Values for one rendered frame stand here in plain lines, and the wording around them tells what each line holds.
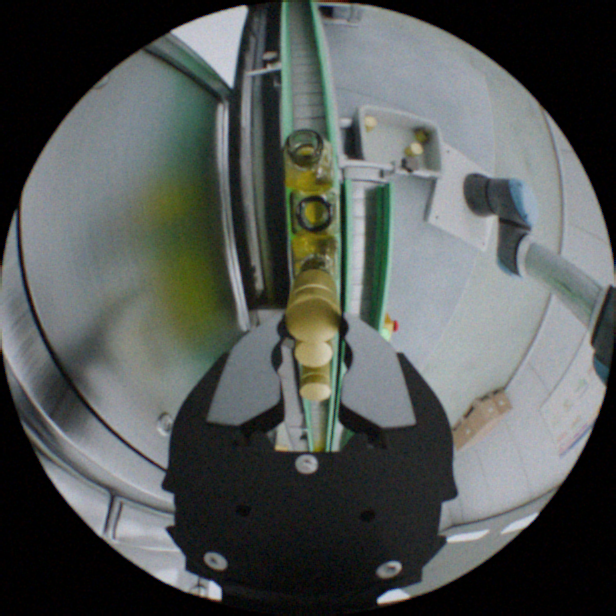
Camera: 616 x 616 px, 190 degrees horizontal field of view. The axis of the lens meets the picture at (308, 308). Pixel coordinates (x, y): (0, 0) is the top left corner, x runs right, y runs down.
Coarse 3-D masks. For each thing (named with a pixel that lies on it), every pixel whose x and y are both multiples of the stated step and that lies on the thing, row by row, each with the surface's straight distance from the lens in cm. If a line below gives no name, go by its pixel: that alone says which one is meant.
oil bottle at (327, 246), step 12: (300, 240) 22; (312, 240) 22; (324, 240) 22; (336, 240) 23; (300, 252) 21; (312, 252) 21; (324, 252) 21; (336, 252) 22; (300, 264) 21; (336, 264) 22; (336, 276) 23
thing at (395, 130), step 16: (368, 112) 56; (384, 112) 56; (400, 112) 57; (384, 128) 61; (400, 128) 63; (416, 128) 64; (432, 128) 62; (368, 144) 57; (384, 144) 59; (400, 144) 61; (432, 144) 62; (368, 160) 48; (384, 160) 57; (400, 160) 59; (432, 160) 61
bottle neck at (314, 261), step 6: (306, 258) 20; (312, 258) 19; (318, 258) 19; (324, 258) 21; (306, 264) 18; (312, 264) 17; (318, 264) 17; (324, 264) 18; (300, 270) 18; (306, 270) 16; (324, 270) 16
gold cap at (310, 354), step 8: (296, 344) 18; (304, 344) 17; (312, 344) 17; (320, 344) 17; (328, 344) 17; (296, 352) 18; (304, 352) 18; (312, 352) 18; (320, 352) 18; (328, 352) 18; (304, 360) 19; (312, 360) 18; (320, 360) 18; (328, 360) 19
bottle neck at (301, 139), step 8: (304, 128) 17; (288, 136) 17; (296, 136) 17; (304, 136) 17; (312, 136) 17; (320, 136) 17; (288, 144) 16; (296, 144) 18; (304, 144) 20; (312, 144) 19; (320, 144) 16; (288, 152) 16; (296, 152) 20; (312, 152) 16; (320, 152) 16; (296, 160) 17; (304, 160) 16; (312, 160) 17; (320, 160) 19; (304, 168) 20; (312, 168) 20
